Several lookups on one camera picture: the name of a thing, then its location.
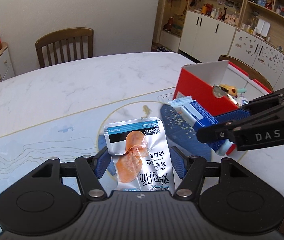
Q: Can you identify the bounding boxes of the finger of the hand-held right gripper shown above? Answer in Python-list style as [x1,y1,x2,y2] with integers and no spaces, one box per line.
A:
[214,84,284,125]
[196,120,241,143]

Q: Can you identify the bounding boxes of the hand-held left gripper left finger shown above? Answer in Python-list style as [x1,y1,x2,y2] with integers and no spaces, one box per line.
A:
[32,145,109,201]

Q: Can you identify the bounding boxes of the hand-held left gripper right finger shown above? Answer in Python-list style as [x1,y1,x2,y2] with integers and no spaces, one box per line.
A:
[171,146,248,201]

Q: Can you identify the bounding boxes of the blue snack packet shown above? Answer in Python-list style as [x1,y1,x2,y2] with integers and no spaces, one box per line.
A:
[168,96,236,157]

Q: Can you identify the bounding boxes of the yellow plush toy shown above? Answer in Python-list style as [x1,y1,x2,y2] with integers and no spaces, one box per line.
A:
[218,84,238,97]

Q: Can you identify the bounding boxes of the gold foil snack packet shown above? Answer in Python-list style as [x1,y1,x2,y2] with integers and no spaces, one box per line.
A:
[212,85,230,98]

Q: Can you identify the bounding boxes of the chicken breast silver packet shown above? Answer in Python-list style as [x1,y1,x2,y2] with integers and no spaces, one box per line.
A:
[104,117,176,193]

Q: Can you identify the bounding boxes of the red cardboard box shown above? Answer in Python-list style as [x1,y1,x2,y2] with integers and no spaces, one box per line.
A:
[173,60,274,117]

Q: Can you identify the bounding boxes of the white marble desktop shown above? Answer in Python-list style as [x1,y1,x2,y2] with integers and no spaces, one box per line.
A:
[0,52,284,240]

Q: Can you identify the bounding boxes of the dark wooden chair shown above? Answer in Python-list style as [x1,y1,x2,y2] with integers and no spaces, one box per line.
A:
[35,27,94,69]
[218,54,274,93]

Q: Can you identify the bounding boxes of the white wooden wall cabinet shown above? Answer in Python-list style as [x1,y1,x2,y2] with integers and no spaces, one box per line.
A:
[152,0,284,85]

